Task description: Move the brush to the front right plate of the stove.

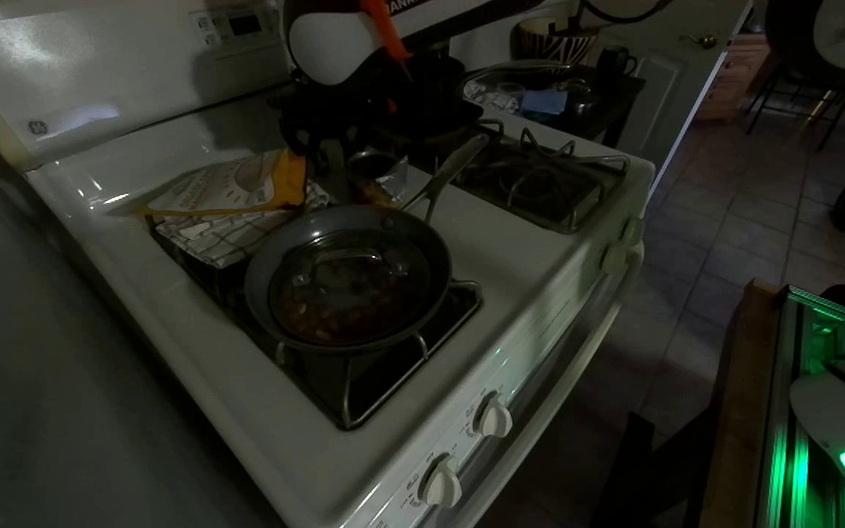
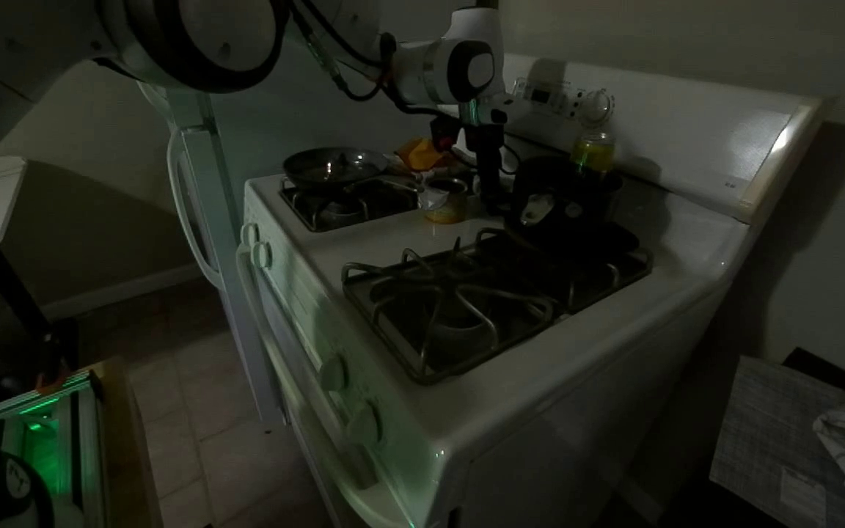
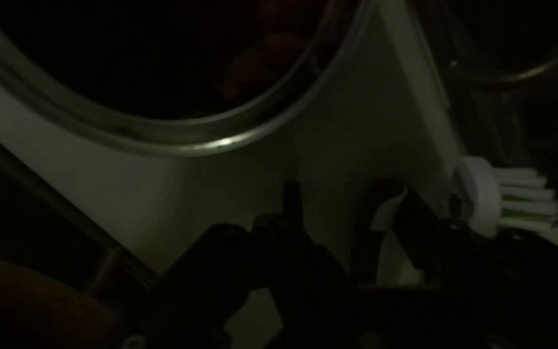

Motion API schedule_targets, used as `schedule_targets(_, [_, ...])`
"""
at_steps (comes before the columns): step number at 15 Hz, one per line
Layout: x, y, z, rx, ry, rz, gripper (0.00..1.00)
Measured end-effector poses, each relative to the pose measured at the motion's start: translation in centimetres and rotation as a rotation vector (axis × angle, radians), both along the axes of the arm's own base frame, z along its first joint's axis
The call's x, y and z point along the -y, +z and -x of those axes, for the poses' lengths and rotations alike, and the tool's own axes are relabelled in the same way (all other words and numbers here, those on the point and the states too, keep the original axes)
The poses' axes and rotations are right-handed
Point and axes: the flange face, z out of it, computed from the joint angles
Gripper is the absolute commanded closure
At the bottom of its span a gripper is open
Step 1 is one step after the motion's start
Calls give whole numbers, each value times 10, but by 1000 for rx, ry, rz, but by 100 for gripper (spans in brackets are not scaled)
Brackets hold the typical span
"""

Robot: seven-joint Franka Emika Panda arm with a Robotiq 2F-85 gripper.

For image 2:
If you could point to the orange and white food package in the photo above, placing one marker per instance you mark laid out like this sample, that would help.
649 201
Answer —
424 152

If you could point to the white gas stove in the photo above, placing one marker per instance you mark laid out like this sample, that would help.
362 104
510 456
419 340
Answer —
579 391

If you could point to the black burner grate under pan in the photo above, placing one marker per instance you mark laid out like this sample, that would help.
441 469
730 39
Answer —
344 207

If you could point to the stove control display panel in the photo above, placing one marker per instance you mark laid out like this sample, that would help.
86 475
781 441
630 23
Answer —
550 92

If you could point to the black burner grate under pot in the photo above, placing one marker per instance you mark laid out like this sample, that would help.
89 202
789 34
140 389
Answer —
460 311

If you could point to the black pot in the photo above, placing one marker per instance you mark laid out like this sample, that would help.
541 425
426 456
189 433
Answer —
558 208

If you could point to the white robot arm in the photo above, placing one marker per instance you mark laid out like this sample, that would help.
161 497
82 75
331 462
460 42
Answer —
196 39

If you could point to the grey frying pan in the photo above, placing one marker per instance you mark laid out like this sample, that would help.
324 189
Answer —
328 164

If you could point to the green lit robot cart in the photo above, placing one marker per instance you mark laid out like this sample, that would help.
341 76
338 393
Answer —
41 449

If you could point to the white stove knob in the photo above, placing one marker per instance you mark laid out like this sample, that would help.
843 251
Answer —
250 235
366 421
265 254

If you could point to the white refrigerator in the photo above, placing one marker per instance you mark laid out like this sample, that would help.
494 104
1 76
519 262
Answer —
196 186

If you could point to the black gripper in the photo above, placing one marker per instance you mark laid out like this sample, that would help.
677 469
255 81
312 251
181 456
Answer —
481 130

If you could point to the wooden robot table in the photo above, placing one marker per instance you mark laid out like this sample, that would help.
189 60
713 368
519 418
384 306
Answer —
129 441

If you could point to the green bottle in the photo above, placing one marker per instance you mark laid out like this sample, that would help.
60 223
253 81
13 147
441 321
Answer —
594 149

